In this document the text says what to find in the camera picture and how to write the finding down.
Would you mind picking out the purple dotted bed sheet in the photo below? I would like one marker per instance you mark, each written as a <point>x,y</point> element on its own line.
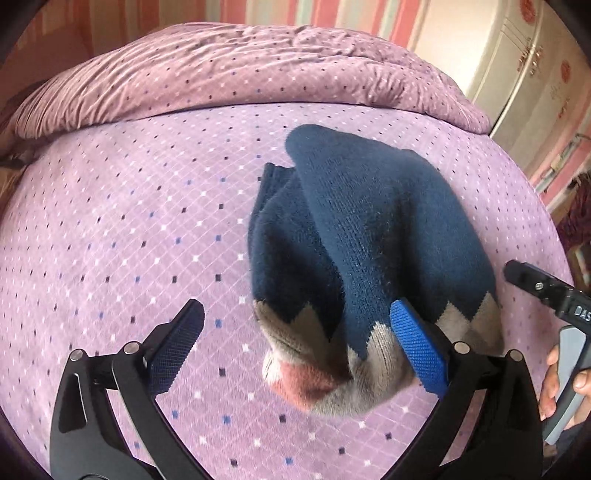
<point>114,227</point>

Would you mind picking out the tan pillow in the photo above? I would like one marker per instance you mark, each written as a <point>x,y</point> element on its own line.
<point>14,163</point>

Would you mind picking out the navy argyle knit sweater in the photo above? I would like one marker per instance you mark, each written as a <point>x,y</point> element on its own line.
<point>350,227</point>

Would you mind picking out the purple dotted folded duvet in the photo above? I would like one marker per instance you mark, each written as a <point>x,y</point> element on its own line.
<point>202,65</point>

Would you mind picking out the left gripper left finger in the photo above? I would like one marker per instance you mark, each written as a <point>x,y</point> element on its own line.
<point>86,441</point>

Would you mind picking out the person right hand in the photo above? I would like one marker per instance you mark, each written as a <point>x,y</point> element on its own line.
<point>550,388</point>

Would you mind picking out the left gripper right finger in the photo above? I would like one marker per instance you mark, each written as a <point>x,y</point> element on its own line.
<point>506,441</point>

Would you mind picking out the white wardrobe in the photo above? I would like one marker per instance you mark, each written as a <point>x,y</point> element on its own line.
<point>533,82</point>

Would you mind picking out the maroon hanging clothes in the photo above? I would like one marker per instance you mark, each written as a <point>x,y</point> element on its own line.
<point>575,228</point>

